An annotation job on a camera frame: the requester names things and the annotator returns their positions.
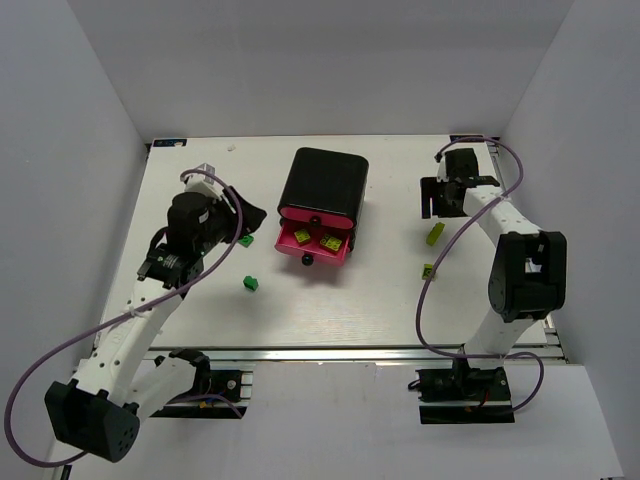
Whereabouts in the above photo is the lime square lego brick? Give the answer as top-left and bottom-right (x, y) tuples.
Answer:
(294, 229), (311, 245)

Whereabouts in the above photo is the pink top drawer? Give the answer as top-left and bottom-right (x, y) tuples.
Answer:
(279, 206), (356, 230)

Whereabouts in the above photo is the black drawer cabinet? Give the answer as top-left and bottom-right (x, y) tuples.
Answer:
(277, 147), (369, 254)

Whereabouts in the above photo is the dark green lego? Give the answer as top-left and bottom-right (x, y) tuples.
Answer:
(243, 276), (259, 291)
(238, 235), (254, 248)

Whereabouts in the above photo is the lime long lego brick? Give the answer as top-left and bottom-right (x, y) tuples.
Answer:
(320, 234), (343, 253)

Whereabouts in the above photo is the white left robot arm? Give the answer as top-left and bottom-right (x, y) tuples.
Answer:
(45, 187), (267, 463)

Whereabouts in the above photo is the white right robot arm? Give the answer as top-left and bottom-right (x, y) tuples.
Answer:
(420, 148), (567, 371)

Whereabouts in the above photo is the blue right corner sticker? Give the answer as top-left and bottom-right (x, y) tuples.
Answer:
(449, 134), (484, 143)

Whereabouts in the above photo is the blue table corner sticker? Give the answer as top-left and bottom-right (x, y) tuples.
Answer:
(152, 138), (187, 148)

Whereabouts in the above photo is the aluminium right side rail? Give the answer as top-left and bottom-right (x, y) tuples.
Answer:
(486, 137), (520, 192)

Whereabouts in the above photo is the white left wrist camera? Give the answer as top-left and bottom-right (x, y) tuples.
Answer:
(180, 163), (220, 200)

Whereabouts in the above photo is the aluminium table front rail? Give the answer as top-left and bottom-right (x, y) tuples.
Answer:
(92, 343), (566, 365)

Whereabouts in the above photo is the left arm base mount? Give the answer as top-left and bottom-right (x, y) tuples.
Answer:
(151, 348), (253, 420)

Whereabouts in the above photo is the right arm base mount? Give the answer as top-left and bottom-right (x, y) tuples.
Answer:
(407, 359), (515, 425)

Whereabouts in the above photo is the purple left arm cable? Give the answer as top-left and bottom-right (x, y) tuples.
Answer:
(3, 168), (246, 469)

